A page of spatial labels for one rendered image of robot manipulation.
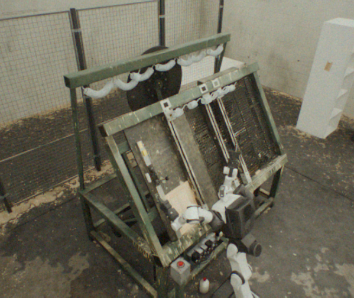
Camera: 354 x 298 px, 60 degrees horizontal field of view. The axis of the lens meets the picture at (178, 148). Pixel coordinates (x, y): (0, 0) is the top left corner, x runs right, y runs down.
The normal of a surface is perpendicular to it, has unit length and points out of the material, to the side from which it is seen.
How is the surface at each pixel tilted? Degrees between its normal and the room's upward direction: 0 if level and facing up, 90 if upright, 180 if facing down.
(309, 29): 90
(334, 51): 90
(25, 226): 0
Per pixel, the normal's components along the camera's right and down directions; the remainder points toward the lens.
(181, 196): 0.62, -0.11
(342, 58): -0.73, 0.37
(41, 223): 0.01, -0.83
